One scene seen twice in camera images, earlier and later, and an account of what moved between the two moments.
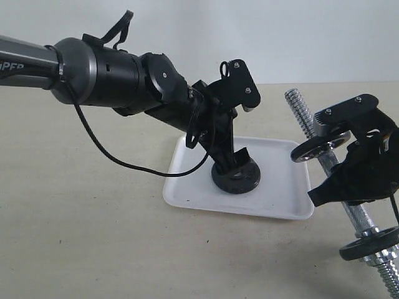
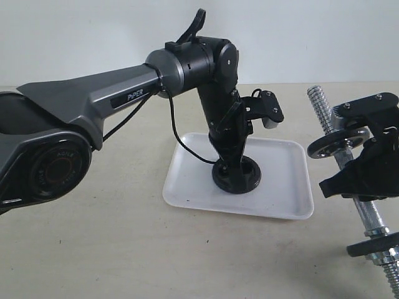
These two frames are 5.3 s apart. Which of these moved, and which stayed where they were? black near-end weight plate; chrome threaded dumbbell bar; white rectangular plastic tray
Moved: chrome threaded dumbbell bar; black near-end weight plate
Stayed: white rectangular plastic tray
